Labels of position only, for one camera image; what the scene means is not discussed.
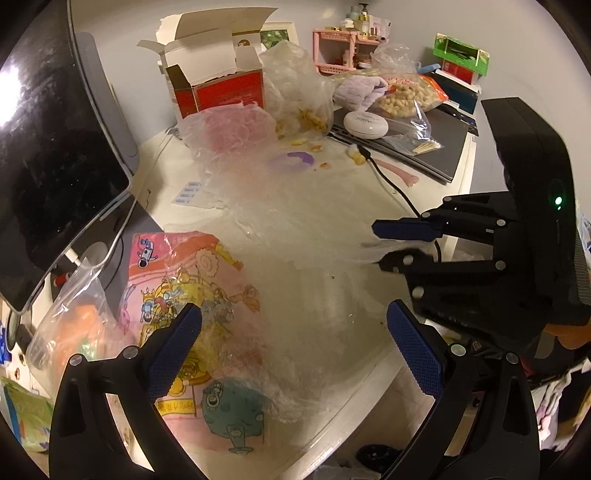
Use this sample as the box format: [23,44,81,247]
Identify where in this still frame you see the small bag of toothpicks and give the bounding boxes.
[388,99,446,155]

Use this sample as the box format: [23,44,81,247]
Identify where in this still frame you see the small clear zip bag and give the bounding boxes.
[25,265,121,370]

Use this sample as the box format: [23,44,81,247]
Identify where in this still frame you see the white round case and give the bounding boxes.
[344,110,389,138]

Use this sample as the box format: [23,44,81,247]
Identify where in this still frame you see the dark grey laptop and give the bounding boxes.
[330,104,476,184]

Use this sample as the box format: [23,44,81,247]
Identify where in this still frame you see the dark blue box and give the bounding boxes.
[434,74,478,114]

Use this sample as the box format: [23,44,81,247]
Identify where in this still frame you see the bag of peanuts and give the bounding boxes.
[369,74,448,116]

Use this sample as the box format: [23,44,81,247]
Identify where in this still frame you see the orange paper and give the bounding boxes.
[55,302,105,361]

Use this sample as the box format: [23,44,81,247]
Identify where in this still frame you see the pile of clothes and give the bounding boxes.
[531,369,591,453]

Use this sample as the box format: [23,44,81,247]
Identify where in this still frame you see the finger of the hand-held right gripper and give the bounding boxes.
[378,250,513,302]
[372,193,522,247]

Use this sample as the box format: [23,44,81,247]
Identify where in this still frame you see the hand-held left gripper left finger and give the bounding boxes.
[48,302,204,480]

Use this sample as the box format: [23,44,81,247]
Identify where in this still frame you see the green printed packet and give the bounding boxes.
[0,376,54,450]

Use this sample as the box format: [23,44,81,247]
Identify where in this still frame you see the white framed picture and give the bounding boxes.
[261,22,298,51]

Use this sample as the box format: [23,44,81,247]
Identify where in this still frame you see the black cable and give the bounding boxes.
[358,143,444,264]

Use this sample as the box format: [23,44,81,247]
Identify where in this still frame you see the clear bag with snack pieces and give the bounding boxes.
[259,41,335,139]

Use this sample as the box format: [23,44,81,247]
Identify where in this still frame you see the pink plastic rack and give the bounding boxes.
[313,27,391,77]

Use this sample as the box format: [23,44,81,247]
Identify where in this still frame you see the large clear plastic bag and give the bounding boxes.
[178,102,435,421]

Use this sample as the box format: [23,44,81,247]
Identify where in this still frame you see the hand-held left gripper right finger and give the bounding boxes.
[387,299,541,480]

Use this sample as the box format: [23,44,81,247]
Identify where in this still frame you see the green cardboard box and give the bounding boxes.
[431,32,490,86]

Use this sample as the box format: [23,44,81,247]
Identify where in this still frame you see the pink cartoon printed bag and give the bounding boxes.
[117,231,273,455]

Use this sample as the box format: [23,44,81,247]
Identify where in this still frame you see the white charging cable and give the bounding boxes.
[65,217,139,273]

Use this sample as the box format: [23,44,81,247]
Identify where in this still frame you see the open red white cardboard box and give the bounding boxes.
[137,7,279,123]

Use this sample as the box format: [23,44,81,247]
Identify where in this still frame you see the black screen tablet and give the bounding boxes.
[0,0,134,315]

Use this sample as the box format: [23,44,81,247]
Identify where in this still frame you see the strip of clear vials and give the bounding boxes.
[174,181,200,206]

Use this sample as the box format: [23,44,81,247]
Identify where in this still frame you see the purple towel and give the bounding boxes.
[332,74,389,112]

